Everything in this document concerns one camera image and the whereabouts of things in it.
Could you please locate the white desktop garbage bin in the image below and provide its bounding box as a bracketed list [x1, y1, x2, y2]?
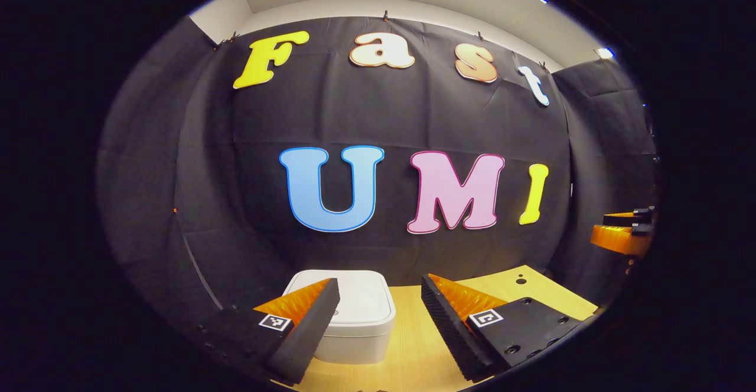
[282, 270, 397, 365]

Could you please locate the wooden desktop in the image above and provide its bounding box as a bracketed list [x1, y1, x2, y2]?
[272, 265, 600, 392]

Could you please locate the black backdrop cloth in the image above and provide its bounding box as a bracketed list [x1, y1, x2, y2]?
[97, 15, 659, 345]

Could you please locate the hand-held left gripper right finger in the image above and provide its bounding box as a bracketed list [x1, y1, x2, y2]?
[421, 273, 591, 382]

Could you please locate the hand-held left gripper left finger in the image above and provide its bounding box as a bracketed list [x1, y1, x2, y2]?
[198, 277, 342, 386]

